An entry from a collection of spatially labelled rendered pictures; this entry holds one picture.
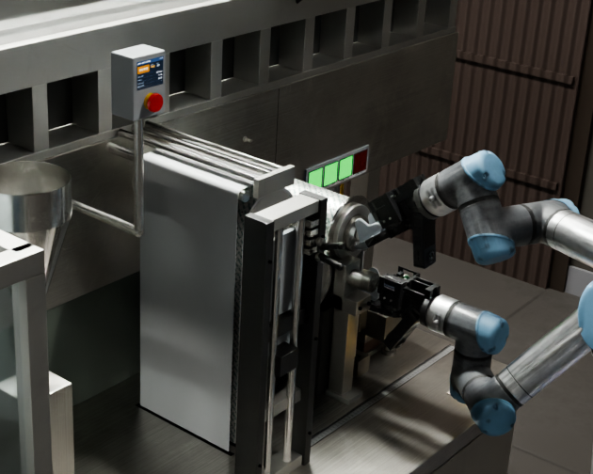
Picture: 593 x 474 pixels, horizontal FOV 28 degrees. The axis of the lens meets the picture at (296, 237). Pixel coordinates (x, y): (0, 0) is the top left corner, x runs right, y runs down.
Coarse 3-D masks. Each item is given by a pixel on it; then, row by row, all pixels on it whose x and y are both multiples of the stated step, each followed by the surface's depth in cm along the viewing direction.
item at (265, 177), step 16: (144, 128) 223; (160, 128) 224; (144, 144) 218; (160, 144) 216; (176, 144) 218; (192, 144) 216; (208, 144) 218; (176, 160) 214; (192, 160) 211; (208, 160) 209; (224, 160) 211; (240, 160) 214; (256, 160) 211; (224, 176) 208; (240, 176) 205; (256, 176) 203; (272, 176) 204; (288, 176) 208; (256, 192) 202; (272, 192) 205
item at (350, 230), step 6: (354, 216) 233; (360, 216) 233; (348, 222) 232; (354, 222) 232; (366, 222) 235; (348, 228) 231; (354, 228) 232; (348, 234) 231; (354, 234) 234; (348, 240) 232; (354, 240) 233; (348, 246) 233
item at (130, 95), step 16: (128, 48) 179; (144, 48) 180; (112, 64) 178; (128, 64) 176; (144, 64) 177; (160, 64) 179; (112, 80) 179; (128, 80) 177; (144, 80) 178; (160, 80) 181; (112, 96) 180; (128, 96) 178; (144, 96) 179; (160, 96) 179; (112, 112) 181; (128, 112) 179; (144, 112) 180; (160, 112) 183
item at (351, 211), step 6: (354, 204) 233; (360, 204) 233; (348, 210) 231; (354, 210) 232; (360, 210) 234; (366, 210) 236; (342, 216) 230; (348, 216) 231; (366, 216) 236; (342, 222) 230; (336, 228) 230; (342, 228) 230; (336, 234) 230; (342, 234) 231; (336, 240) 231; (342, 240) 232; (336, 252) 233; (342, 252) 233; (348, 252) 235; (354, 252) 237; (342, 258) 234
